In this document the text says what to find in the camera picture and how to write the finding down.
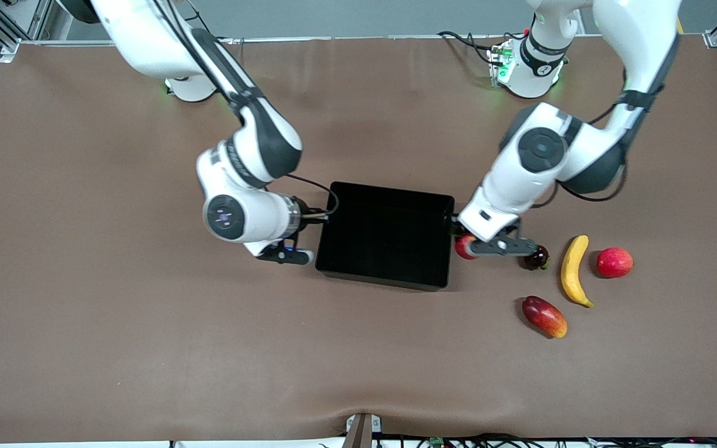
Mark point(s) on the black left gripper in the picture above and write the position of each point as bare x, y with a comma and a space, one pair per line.
511, 228

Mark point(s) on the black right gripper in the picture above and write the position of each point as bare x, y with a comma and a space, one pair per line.
306, 214

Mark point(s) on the red apple with yellow patches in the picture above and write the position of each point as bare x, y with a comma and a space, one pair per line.
463, 247

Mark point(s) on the black plastic box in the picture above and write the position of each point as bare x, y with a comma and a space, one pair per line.
383, 236

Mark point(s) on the yellow banana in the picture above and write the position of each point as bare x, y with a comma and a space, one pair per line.
572, 274

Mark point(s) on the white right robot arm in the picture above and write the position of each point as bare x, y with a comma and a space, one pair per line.
253, 143

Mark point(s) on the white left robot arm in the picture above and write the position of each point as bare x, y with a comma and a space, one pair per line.
514, 186

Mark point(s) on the plain red apple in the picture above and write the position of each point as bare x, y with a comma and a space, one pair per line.
615, 262

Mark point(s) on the dark purple mangosteen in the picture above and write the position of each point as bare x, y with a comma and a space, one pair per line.
539, 261

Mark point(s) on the red and yellow mango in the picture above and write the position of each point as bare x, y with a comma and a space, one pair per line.
544, 316

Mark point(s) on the brown table mat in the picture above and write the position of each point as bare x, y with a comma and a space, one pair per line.
358, 361

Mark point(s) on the small green circuit board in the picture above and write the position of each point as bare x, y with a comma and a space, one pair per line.
437, 443

